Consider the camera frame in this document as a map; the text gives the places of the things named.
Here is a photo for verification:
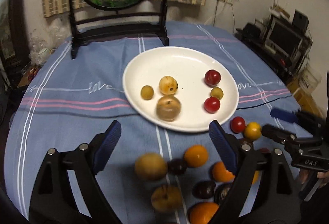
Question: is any red cherry tomato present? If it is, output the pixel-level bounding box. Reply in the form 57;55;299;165
230;116;246;134

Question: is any orange mandarin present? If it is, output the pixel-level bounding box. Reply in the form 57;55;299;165
189;202;220;224
211;162;235;183

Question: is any yellow cherry tomato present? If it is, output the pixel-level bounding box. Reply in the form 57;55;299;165
244;122;262;140

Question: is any small orange kumquat fruit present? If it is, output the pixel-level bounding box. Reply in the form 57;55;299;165
183;145;209;168

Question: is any dark purple plum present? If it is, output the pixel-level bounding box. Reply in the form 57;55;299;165
167;158;187;176

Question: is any brown round fruit front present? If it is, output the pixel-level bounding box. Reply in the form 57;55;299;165
156;95;181;121

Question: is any brown round fruit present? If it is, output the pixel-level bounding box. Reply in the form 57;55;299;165
156;95;181;121
159;76;178;95

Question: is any orange mandarin front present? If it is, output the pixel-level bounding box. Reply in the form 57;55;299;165
189;202;220;224

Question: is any brown round fruit back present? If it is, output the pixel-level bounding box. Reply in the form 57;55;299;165
159;76;178;95

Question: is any person right hand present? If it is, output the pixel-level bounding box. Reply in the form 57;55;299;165
299;169;329;188

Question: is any white plastic bucket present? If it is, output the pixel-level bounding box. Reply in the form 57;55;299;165
298;64;322;95

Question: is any red cherry tomato plate front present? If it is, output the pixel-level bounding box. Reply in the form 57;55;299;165
204;97;220;114

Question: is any red cherry tomato plate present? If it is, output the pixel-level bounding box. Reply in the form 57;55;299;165
204;70;221;87
204;97;220;114

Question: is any green olive fruit right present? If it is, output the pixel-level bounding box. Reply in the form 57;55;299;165
210;87;224;100

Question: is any green olive fruit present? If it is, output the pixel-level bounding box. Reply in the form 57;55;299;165
210;87;224;100
140;85;154;100

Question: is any green olive fruit left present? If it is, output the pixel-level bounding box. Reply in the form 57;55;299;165
140;85;154;100

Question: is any red cherry tomato plate back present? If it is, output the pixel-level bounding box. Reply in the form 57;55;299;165
204;70;221;87

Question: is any computer monitor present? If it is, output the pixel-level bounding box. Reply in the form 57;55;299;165
264;14;303;58

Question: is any white oval plate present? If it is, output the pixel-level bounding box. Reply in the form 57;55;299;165
122;47;239;133

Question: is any black speaker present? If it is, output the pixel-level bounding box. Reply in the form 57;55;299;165
292;10;309;34

